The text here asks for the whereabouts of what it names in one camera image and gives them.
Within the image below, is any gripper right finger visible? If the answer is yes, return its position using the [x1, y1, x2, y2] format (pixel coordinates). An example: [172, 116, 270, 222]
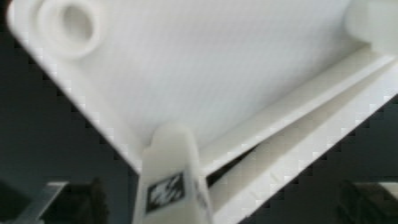
[336, 181, 398, 224]

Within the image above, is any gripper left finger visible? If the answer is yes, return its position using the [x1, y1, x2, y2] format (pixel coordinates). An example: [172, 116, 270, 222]
[11, 179, 110, 224]

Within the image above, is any white desk tabletop tray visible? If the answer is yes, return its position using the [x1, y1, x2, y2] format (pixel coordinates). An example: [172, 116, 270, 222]
[5, 0, 398, 171]

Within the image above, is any white front fence bar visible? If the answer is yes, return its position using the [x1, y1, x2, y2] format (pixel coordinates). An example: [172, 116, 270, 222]
[210, 62, 398, 224]

